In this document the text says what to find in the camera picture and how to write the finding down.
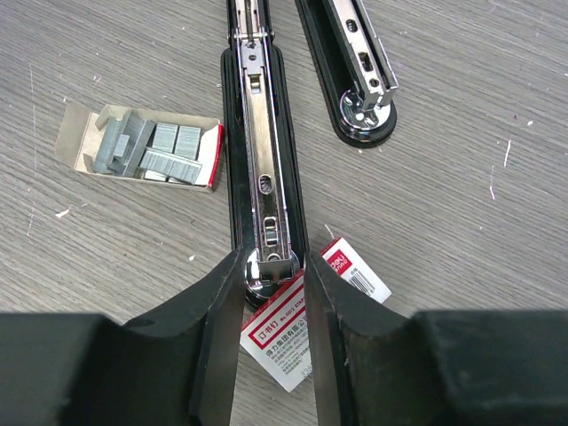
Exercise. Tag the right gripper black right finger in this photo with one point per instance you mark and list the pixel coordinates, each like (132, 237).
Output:
(373, 366)

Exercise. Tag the red white staple box sleeve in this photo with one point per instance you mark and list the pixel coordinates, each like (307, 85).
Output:
(276, 335)

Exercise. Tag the black stapler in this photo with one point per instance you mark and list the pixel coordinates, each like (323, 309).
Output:
(355, 75)
(266, 203)

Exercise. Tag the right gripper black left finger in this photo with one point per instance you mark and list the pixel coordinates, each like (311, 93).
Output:
(173, 365)

